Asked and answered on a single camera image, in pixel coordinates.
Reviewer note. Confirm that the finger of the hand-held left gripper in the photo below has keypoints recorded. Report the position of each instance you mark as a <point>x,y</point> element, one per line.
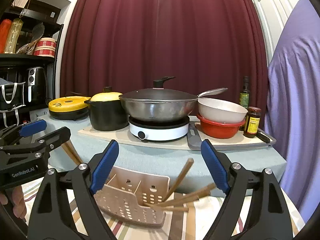
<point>32,127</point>
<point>50,142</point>

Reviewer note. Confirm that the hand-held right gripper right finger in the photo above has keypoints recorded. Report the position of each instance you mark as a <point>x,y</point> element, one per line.
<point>215,167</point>

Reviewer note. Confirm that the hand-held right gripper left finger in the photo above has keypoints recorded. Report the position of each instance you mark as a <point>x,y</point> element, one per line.
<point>105,167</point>

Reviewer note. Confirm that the beige perforated utensil holder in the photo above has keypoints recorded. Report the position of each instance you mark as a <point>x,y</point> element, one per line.
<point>162,180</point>

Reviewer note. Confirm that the person's left hand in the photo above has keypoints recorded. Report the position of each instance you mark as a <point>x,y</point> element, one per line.
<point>19,200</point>

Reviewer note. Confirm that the white cardboard box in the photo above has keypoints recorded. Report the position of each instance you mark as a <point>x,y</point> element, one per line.
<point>37,116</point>

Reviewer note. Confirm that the grey cutting board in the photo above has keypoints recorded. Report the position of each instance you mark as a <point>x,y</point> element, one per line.
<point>225,143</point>

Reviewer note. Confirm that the red colander bowl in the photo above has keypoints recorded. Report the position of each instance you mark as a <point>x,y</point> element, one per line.
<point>220,130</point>

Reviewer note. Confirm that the black griddle with yellow lid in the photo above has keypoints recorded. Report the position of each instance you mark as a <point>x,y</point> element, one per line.
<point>67,105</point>

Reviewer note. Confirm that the black air fryer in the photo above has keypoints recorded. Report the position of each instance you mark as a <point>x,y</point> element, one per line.
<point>37,85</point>

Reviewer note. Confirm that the black pot with yellow lid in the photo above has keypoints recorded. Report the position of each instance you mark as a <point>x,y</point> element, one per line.
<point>107,117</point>

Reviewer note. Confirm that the grey-green tablecloth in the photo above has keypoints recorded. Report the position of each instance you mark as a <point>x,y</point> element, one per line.
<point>155,160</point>

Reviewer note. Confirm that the striped tablecloth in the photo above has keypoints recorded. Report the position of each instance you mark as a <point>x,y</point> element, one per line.
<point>200,220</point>

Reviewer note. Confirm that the white bowl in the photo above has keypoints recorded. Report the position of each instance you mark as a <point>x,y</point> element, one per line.
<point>220,112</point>

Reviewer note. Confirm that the brown sauce jar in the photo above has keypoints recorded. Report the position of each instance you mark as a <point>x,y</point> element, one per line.
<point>252,125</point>

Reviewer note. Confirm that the white induction cooker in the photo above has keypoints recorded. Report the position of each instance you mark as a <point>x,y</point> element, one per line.
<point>162,130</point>

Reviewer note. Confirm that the black shelf unit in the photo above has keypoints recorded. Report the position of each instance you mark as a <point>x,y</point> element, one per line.
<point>25,57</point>

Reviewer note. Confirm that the dark green oil bottle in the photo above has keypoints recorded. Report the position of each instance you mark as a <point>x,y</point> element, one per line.
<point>244,97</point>

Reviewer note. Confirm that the steel wok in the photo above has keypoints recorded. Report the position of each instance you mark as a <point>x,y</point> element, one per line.
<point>157,110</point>

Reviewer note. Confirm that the clear snack bag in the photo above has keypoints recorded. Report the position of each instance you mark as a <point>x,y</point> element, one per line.
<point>26,48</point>

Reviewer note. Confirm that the red striped round box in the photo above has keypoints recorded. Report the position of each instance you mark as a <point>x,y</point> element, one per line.
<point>45,46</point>

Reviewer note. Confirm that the dark wok lid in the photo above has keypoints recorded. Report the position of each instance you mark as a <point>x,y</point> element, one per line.
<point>157,95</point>

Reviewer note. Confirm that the golden package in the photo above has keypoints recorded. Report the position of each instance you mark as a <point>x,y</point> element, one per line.
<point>13,37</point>

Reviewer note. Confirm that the orange package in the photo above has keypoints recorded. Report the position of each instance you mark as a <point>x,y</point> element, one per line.
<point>5,37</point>

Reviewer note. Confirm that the grey plastic bag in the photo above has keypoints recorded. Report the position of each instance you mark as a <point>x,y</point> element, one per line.
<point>38,31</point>

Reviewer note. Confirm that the purple drape cloth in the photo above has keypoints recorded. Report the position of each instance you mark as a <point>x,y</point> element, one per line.
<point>295,105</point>

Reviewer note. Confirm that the maroon curtain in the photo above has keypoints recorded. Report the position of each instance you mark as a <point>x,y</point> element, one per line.
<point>162,30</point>

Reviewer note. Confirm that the white door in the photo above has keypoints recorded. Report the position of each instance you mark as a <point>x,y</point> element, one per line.
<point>270,0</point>

